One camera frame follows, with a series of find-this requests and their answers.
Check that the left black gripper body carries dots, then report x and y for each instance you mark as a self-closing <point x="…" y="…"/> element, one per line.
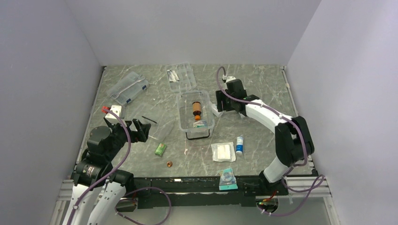
<point x="134" y="135"/>

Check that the clear divided organizer tray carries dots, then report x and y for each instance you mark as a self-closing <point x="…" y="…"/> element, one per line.
<point x="186" y="75"/>

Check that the black front rail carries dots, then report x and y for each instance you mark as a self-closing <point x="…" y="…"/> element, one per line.
<point x="197" y="191"/>

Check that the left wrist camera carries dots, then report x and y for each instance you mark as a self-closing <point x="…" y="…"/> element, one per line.
<point x="110" y="113"/>

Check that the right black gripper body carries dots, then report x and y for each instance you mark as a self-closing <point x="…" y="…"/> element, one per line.
<point x="227" y="101"/>

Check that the blue white bandage roll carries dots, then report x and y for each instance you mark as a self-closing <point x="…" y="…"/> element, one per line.
<point x="239" y="145"/>

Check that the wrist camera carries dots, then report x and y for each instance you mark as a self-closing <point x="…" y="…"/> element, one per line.
<point x="110" y="113"/>
<point x="226" y="79"/>

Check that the amber medicine bottle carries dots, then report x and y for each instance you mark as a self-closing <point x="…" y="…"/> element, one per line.
<point x="196" y="110"/>

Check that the clear medicine kit box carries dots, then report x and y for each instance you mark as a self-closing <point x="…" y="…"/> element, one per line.
<point x="186" y="119"/>

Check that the teal packaged item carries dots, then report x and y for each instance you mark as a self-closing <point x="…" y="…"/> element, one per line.
<point x="227" y="180"/>

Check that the white medicine bottle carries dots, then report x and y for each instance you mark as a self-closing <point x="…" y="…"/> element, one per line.
<point x="215" y="111"/>

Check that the clear box with blue latches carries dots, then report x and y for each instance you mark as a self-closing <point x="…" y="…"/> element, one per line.
<point x="128" y="88"/>

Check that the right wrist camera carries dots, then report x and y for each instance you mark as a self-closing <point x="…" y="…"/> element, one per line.
<point x="226" y="79"/>

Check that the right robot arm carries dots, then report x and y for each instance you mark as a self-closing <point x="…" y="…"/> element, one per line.
<point x="293" y="141"/>

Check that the green sachet packet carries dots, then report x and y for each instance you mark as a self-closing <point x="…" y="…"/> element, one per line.
<point x="160" y="149"/>

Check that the clear kit lid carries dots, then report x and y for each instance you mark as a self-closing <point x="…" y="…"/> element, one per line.
<point x="161" y="120"/>

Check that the metal tweezers in tray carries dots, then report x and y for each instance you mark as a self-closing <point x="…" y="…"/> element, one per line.
<point x="172" y="76"/>

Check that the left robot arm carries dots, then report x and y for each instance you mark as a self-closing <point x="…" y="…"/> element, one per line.
<point x="97" y="185"/>

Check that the white gauze packet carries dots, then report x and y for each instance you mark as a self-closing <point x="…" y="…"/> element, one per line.
<point x="223" y="152"/>

